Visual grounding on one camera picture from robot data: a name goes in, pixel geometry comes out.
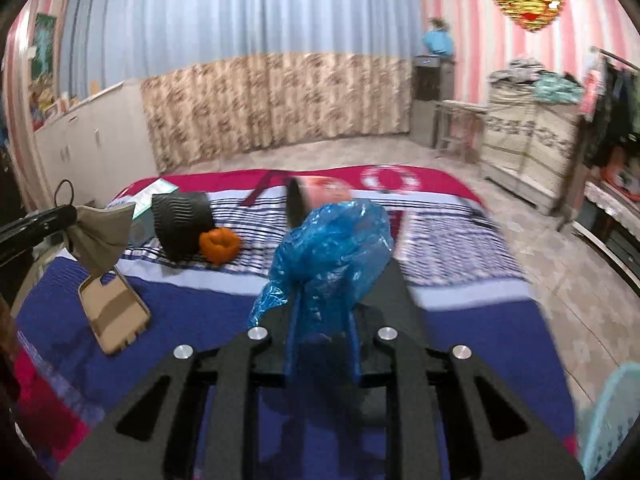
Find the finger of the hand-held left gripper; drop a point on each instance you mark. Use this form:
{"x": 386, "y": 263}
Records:
{"x": 40, "y": 225}

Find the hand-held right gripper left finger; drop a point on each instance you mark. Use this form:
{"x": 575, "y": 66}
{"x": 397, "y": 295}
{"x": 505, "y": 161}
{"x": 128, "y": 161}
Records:
{"x": 293, "y": 345}

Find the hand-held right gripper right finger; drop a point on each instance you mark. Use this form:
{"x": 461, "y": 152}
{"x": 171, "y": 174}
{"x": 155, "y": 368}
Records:
{"x": 354, "y": 355}

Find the blue plastic bag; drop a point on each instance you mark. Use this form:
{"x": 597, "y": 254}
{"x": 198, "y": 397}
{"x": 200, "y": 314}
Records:
{"x": 335, "y": 245}

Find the light blue wastebasket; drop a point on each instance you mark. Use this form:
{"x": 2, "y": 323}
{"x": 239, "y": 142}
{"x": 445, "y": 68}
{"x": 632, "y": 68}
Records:
{"x": 607, "y": 425}

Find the striped blue and red blanket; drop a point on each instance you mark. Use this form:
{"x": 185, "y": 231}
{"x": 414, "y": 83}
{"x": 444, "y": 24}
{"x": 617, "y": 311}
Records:
{"x": 210, "y": 310}

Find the white cabinet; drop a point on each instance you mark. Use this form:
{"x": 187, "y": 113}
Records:
{"x": 95, "y": 145}

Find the teal tissue box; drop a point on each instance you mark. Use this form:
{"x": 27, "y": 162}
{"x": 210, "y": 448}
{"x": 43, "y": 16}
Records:
{"x": 150, "y": 197}

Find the brown phone case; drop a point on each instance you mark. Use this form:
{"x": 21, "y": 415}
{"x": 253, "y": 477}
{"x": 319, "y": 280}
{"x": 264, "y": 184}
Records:
{"x": 117, "y": 315}

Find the orange fruit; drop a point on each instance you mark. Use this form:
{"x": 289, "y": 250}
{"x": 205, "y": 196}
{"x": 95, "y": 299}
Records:
{"x": 220, "y": 245}

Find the dark woven pouch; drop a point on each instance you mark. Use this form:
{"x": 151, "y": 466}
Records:
{"x": 182, "y": 222}

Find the pink cup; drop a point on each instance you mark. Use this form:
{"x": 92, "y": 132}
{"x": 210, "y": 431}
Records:
{"x": 320, "y": 192}

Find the small white table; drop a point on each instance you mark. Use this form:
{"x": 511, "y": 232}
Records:
{"x": 460, "y": 127}

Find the grey water dispenser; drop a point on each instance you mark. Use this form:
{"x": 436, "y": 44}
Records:
{"x": 430, "y": 100}

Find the blue and floral curtain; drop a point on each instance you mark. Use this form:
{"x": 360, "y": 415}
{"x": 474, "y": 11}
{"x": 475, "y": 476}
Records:
{"x": 250, "y": 60}

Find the cloth-covered cabinet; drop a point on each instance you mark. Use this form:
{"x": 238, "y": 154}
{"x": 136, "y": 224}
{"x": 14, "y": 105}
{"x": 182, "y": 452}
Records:
{"x": 530, "y": 145}

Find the low cabinet with lace cloth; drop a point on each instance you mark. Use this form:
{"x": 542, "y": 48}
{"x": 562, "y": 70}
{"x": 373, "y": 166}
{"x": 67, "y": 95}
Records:
{"x": 615, "y": 230}

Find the pile of clothes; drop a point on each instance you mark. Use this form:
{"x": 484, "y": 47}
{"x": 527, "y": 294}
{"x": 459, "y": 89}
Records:
{"x": 540, "y": 77}

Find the small potted plant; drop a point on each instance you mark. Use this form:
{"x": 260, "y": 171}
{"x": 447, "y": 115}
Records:
{"x": 439, "y": 24}

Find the rack of hanging clothes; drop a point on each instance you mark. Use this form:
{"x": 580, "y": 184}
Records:
{"x": 615, "y": 110}

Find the green wall picture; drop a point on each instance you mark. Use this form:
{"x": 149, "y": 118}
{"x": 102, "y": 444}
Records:
{"x": 44, "y": 47}

